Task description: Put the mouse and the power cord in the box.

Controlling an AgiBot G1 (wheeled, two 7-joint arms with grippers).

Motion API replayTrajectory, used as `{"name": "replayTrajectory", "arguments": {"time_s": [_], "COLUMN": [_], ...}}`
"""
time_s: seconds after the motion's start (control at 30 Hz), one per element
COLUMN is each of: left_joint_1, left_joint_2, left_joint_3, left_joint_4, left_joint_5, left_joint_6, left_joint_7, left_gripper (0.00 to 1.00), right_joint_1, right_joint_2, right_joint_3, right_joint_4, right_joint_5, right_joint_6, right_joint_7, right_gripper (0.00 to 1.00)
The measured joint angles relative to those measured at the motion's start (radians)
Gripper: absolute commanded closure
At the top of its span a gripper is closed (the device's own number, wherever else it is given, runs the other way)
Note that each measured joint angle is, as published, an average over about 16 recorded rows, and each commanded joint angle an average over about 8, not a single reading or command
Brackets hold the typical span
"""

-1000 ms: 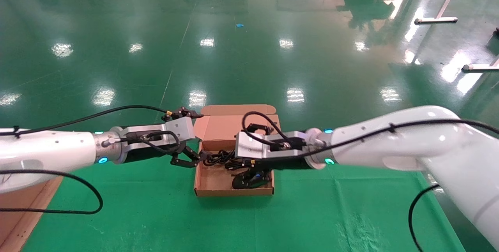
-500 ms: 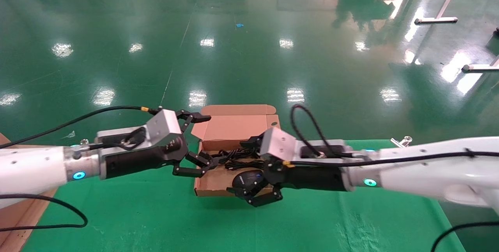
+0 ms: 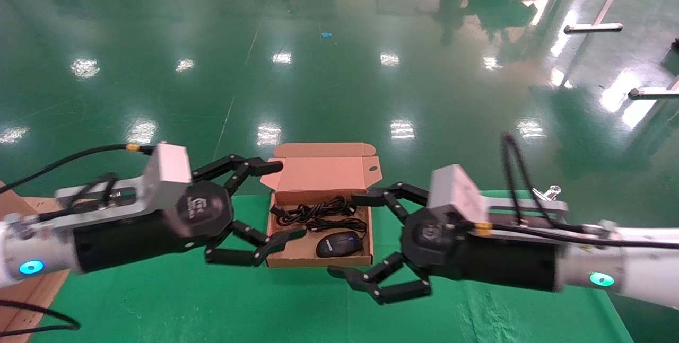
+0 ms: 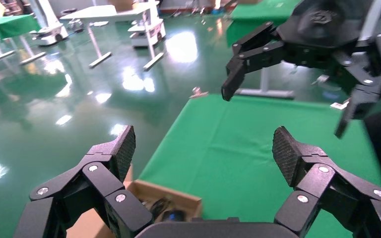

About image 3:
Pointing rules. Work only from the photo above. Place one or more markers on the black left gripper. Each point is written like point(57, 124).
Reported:
point(132, 237)

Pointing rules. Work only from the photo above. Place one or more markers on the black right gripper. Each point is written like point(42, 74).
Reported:
point(488, 258)

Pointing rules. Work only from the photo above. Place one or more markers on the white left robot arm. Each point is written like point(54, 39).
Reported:
point(32, 258)

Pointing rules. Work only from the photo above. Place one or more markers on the open brown cardboard box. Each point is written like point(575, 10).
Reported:
point(318, 173)

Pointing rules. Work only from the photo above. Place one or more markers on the green table cloth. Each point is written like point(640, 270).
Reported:
point(265, 306)

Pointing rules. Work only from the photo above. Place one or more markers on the metal spring clip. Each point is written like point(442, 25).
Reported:
point(553, 190)

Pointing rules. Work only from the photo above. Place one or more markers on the white table foot bar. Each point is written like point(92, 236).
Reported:
point(652, 92)

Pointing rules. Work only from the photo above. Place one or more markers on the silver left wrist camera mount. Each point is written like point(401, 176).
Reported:
point(167, 173)

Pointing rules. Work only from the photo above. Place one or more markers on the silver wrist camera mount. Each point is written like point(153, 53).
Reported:
point(167, 173)
point(456, 192)

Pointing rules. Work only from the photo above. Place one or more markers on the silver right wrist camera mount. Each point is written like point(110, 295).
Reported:
point(456, 192)

